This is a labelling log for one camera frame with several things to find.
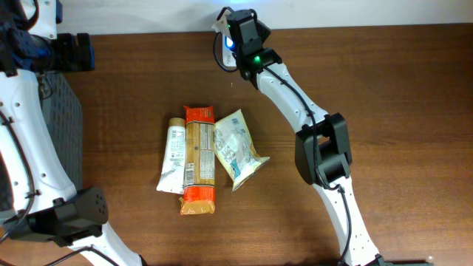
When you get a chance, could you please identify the cream snack bag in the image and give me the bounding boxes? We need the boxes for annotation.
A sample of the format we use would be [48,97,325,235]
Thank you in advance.
[214,109,270,192]

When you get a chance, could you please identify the orange cracker package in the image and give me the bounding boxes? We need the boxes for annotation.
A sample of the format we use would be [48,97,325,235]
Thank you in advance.
[180,106,216,215]

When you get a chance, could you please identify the white tube brown cap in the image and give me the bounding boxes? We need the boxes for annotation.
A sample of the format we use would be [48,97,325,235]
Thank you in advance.
[157,117,186,194]

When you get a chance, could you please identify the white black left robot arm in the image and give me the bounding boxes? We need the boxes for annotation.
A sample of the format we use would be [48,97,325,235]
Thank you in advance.
[1,1,145,265]

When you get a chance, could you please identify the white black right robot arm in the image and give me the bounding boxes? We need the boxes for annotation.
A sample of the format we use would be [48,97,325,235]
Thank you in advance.
[214,7,389,266]

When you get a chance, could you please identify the white barcode scanner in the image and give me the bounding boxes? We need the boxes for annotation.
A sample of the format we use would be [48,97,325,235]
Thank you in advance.
[222,35,237,68]

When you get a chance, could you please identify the grey plastic mesh basket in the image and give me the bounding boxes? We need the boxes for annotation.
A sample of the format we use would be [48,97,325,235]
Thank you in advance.
[38,74,83,190]

